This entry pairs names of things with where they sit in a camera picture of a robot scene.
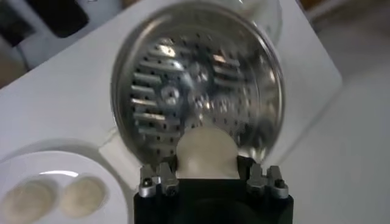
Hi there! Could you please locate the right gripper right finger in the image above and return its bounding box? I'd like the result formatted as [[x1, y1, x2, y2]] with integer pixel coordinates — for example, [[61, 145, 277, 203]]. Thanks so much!
[[239, 156, 289, 200]]

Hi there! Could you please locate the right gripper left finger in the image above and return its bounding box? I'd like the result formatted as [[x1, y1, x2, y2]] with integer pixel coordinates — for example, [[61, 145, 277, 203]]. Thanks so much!
[[138, 155, 180, 198]]

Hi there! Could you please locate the white steamed baozi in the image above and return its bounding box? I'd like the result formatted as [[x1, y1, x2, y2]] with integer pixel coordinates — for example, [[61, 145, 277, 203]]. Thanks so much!
[[175, 126, 240, 180], [0, 179, 57, 224], [59, 176, 107, 219]]

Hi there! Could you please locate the perforated steel steamer basket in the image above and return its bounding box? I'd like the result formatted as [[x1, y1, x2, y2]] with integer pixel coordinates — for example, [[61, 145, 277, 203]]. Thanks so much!
[[99, 0, 286, 183]]

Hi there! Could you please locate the white round plate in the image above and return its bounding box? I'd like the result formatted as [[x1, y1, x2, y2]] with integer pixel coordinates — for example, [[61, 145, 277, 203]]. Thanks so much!
[[0, 150, 129, 224]]

